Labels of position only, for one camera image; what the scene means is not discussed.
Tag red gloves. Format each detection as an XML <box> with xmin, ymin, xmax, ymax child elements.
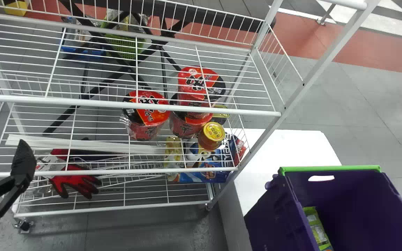
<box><xmin>35</xmin><ymin>148</ymin><xmax>102</xmax><ymax>200</ymax></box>

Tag blue basket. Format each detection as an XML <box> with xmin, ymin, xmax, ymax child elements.
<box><xmin>60</xmin><ymin>17</ymin><xmax>106</xmax><ymax>58</ymax></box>

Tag red noodle cup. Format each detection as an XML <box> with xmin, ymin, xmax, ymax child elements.
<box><xmin>177</xmin><ymin>66</ymin><xmax>227</xmax><ymax>106</ymax></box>
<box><xmin>120</xmin><ymin>90</ymin><xmax>171</xmax><ymax>142</ymax></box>
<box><xmin>169</xmin><ymin>93</ymin><xmax>214</xmax><ymax>139</ymax></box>

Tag green basket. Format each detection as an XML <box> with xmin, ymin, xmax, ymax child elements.
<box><xmin>100</xmin><ymin>13</ymin><xmax>150</xmax><ymax>60</ymax></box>

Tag yellow can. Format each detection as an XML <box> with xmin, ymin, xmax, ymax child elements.
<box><xmin>198</xmin><ymin>122</ymin><xmax>226</xmax><ymax>151</ymax></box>

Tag blue snack packet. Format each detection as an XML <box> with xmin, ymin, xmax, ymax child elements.
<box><xmin>178</xmin><ymin>134</ymin><xmax>247</xmax><ymax>184</ymax></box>

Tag green can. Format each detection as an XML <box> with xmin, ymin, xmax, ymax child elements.
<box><xmin>210</xmin><ymin>104</ymin><xmax>231</xmax><ymax>126</ymax></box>

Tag black side table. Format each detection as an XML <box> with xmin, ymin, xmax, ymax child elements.
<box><xmin>42</xmin><ymin>0</ymin><xmax>277</xmax><ymax>135</ymax></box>

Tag white slab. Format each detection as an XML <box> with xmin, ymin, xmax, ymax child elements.
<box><xmin>218</xmin><ymin>129</ymin><xmax>343</xmax><ymax>251</ymax></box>

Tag green snack packet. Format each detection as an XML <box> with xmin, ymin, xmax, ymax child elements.
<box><xmin>303</xmin><ymin>206</ymin><xmax>334</xmax><ymax>251</ymax></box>

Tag purple crate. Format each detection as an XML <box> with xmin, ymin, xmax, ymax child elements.
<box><xmin>244</xmin><ymin>165</ymin><xmax>402</xmax><ymax>251</ymax></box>

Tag white wire rack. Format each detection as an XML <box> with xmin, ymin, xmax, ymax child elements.
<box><xmin>0</xmin><ymin>0</ymin><xmax>381</xmax><ymax>231</ymax></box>

